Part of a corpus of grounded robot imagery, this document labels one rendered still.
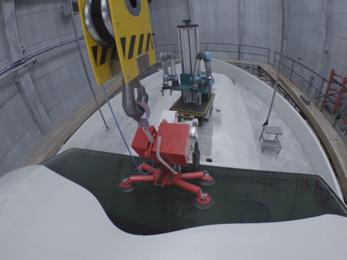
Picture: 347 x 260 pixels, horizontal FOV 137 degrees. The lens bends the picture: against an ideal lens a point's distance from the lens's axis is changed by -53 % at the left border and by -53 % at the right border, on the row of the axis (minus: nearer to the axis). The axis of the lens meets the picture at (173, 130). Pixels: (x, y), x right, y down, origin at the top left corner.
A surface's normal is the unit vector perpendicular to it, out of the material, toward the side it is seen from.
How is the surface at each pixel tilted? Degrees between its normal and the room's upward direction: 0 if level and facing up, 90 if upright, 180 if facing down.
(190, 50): 90
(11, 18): 90
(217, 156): 0
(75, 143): 90
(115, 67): 90
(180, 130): 20
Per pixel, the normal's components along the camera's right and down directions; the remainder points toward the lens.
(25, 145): 0.97, 0.07
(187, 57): -0.42, 0.60
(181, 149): -0.18, -0.52
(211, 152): -0.10, -0.78
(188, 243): 0.04, -0.94
